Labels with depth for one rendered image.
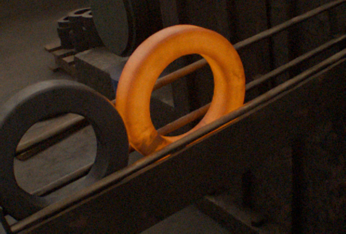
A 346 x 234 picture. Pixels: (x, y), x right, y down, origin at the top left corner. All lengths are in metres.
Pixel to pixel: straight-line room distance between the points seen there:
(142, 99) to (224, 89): 0.13
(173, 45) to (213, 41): 0.06
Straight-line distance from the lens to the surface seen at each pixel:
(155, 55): 0.63
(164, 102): 1.77
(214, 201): 1.53
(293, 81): 0.77
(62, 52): 2.93
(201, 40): 0.66
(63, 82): 0.60
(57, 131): 0.67
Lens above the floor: 0.94
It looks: 24 degrees down
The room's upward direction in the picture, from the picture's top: 8 degrees counter-clockwise
